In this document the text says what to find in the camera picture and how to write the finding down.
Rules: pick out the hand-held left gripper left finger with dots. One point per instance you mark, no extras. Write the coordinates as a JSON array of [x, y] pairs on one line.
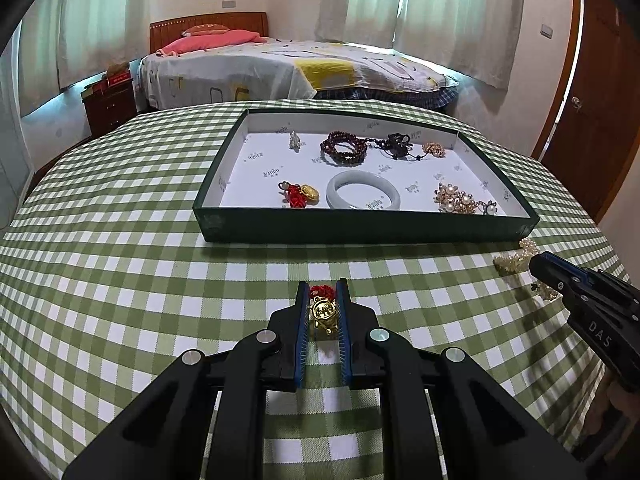
[[301, 335]]

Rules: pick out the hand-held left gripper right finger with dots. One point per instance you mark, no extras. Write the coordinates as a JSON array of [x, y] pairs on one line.
[[343, 335]]

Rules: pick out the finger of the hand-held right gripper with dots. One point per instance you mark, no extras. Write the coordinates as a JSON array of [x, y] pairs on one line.
[[562, 272]]

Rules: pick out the green box with white lining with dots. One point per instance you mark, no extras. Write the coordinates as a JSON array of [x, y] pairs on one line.
[[350, 227]]

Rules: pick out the red tassel gold ingot charm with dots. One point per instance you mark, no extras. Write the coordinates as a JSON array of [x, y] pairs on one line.
[[299, 195]]

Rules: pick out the gold pearl brooch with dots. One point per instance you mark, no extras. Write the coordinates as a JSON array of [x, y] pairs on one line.
[[457, 199]]

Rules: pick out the pale jade bangle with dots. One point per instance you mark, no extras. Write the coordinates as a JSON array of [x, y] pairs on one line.
[[340, 185]]

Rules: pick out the brown wooden door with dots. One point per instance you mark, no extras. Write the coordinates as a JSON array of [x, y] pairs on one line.
[[595, 125]]

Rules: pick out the small silver charm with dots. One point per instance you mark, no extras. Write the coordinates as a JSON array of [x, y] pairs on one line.
[[295, 141]]

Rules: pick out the bed with patterned bedspread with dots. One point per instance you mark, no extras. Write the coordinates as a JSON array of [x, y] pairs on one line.
[[250, 70]]

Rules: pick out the white curtain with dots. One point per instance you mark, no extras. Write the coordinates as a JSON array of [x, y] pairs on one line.
[[460, 15], [90, 15], [365, 0]]

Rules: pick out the dark wooden nightstand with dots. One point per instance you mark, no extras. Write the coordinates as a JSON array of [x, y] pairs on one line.
[[110, 107]]

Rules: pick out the pink pillow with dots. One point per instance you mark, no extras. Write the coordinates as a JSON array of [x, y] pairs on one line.
[[215, 41]]

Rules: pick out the red box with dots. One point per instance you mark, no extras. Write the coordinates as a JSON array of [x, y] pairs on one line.
[[116, 79]]

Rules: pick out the orange cushion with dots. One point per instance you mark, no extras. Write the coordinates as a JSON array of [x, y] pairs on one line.
[[205, 30]]

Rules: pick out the brown basket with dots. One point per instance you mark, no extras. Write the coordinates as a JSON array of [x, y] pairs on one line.
[[119, 68]]

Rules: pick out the white wall switch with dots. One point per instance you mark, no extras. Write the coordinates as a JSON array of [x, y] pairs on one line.
[[547, 30]]

